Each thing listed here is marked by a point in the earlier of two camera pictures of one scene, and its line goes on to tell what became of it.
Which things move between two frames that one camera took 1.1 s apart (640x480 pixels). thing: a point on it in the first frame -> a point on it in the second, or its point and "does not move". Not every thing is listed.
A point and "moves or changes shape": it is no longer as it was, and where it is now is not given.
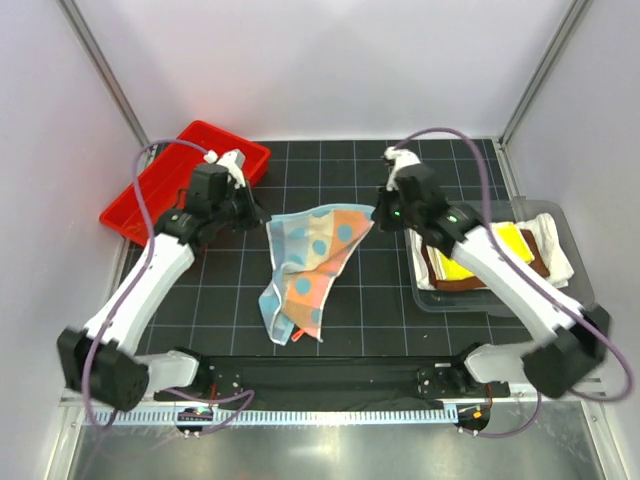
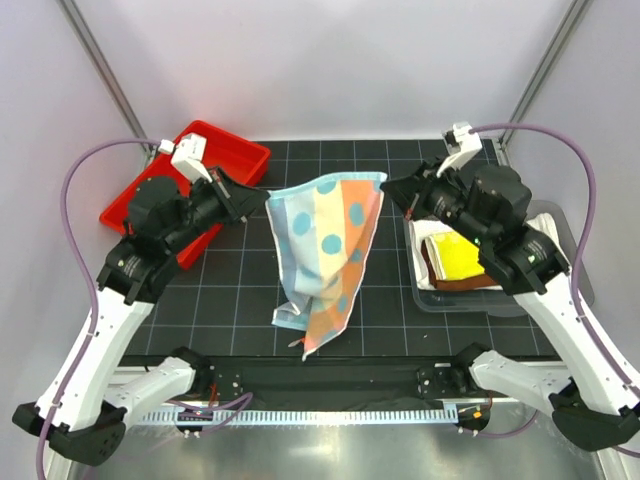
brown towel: (474, 282) does not move
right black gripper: (380, 215) -> (409, 192)
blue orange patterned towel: (307, 249) moves or changes shape
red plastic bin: (165, 180) does not move
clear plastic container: (483, 300) does not move
